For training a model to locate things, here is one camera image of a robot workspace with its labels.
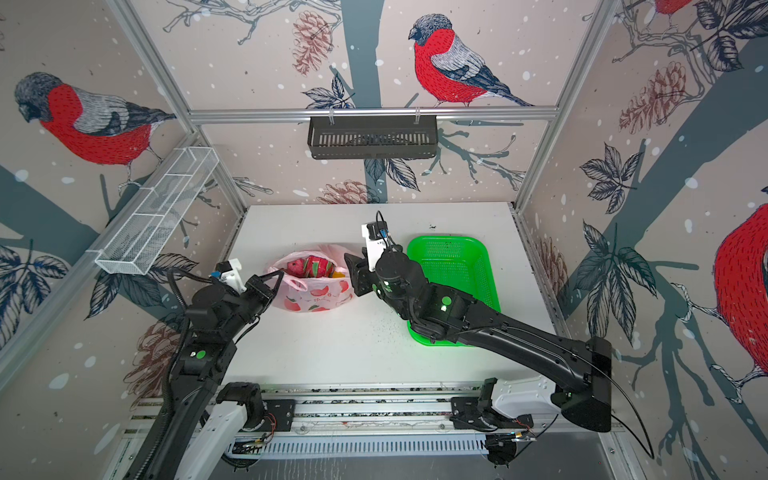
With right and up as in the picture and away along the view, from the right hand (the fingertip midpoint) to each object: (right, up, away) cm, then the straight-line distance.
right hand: (345, 257), depth 64 cm
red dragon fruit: (-17, -6, +31) cm, 36 cm away
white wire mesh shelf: (-53, +2, +7) cm, 54 cm away
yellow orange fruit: (-7, -8, +30) cm, 32 cm away
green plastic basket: (+34, -5, +37) cm, 51 cm away
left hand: (-17, -4, +7) cm, 19 cm away
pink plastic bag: (-12, -12, +20) cm, 26 cm away
